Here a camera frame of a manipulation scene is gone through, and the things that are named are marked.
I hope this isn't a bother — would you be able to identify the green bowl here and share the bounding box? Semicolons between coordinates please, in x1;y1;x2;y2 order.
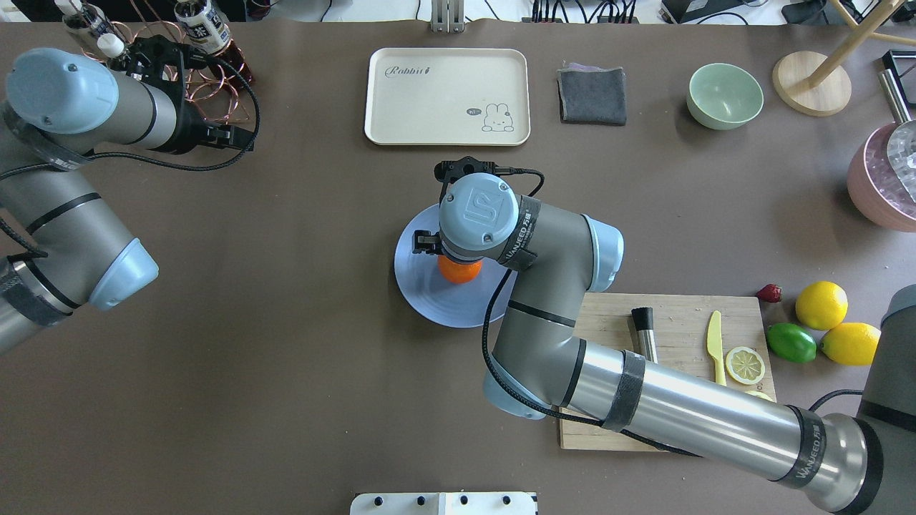
687;63;764;130

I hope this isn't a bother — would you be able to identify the grey folded cloth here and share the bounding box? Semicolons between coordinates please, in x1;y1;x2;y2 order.
557;62;628;126

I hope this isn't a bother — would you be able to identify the wooden cutting board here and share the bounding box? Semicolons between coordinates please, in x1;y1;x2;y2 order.
558;292;778;452

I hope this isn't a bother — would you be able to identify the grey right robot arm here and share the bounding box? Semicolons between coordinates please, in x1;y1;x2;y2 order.
414;172;915;514

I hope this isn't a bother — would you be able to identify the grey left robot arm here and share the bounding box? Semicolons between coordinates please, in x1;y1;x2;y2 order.
1;35;258;351

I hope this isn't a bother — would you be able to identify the yellow plastic knife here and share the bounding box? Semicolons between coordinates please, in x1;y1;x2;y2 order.
706;310;727;386

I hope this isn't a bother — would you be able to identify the wooden stand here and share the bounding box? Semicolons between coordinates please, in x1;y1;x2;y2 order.
771;1;915;117

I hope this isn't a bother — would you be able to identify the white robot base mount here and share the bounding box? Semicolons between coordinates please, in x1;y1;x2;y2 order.
349;491;539;514

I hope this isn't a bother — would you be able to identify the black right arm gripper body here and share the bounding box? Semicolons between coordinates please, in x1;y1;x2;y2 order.
412;230;444;255

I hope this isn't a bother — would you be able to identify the yellow lemon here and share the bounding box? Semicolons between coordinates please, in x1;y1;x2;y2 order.
820;323;882;366
795;281;849;330

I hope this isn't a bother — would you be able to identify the green lime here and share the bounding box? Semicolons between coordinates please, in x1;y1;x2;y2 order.
766;323;818;364

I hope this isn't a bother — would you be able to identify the red strawberry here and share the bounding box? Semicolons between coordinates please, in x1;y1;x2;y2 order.
755;283;782;304

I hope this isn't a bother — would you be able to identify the thick lemon slice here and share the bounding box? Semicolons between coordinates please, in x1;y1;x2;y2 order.
745;389;775;402

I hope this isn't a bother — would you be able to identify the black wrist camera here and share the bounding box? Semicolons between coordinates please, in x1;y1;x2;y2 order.
433;156;498;203

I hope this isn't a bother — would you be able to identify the steel knife sharpener rod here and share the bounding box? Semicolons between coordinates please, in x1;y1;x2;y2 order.
630;306;660;364

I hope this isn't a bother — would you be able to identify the orange mandarin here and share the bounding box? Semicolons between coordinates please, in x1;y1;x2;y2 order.
437;255;483;285

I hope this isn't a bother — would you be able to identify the cream rabbit tray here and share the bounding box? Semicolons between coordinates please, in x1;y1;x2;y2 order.
364;48;531;147

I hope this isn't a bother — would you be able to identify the dark tea bottle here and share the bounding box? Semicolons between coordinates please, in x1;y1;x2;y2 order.
174;1;254;84
54;0;127;59

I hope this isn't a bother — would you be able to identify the pink bowl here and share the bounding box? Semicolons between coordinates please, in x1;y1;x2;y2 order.
847;123;915;232

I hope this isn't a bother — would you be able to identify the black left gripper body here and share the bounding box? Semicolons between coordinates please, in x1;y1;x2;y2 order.
107;35;208;97

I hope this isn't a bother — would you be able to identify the copper wire bottle rack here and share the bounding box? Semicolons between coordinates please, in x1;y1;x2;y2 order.
82;1;250;123

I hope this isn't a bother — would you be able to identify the thin lemon slice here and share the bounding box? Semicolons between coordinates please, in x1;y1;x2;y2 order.
724;346;766;386

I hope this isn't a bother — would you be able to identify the blue plastic plate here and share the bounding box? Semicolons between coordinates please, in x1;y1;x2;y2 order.
394;205;508;328

